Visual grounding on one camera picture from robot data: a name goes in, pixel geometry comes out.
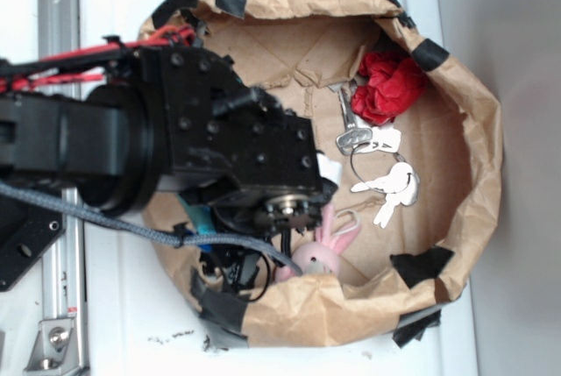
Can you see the silver key bunch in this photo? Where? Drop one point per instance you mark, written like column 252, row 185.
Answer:
column 400, row 187

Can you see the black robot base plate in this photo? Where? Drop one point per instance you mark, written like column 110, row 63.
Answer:
column 27, row 232

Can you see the silver corner bracket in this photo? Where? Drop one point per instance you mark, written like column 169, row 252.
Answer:
column 55, row 350

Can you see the pink plush bunny keychain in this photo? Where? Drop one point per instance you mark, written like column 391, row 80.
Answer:
column 331, row 239

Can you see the light blue terry cloth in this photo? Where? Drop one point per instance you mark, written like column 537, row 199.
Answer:
column 199, row 216

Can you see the silver key with oval head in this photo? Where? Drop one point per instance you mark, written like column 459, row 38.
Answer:
column 353, row 135

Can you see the aluminium extrusion rail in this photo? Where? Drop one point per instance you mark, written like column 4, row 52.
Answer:
column 63, row 265

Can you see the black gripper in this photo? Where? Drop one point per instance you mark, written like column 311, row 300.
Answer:
column 231, row 147

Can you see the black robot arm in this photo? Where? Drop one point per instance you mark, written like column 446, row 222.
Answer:
column 123, row 125

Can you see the crumpled red cloth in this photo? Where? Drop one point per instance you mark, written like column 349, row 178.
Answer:
column 394, row 83

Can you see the brown paper bag tray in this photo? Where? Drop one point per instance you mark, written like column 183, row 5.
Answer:
column 451, row 135

